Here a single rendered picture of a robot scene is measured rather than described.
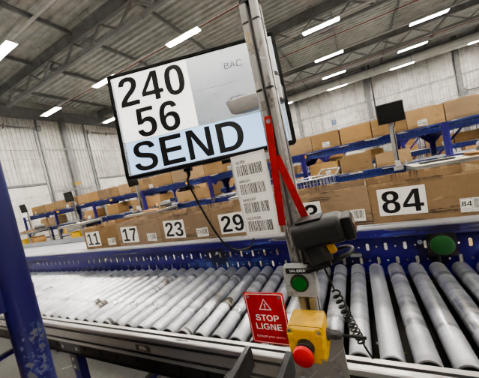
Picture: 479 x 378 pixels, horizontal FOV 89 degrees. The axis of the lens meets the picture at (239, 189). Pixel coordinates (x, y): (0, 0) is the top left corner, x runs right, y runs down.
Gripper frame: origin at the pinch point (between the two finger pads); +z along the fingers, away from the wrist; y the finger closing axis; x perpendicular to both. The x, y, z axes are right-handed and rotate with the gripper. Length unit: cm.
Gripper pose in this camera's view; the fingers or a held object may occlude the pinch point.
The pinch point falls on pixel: (261, 377)
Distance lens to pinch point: 37.9
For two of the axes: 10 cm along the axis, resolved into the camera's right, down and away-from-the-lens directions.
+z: 4.2, -1.4, 9.0
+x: 2.1, 9.8, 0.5
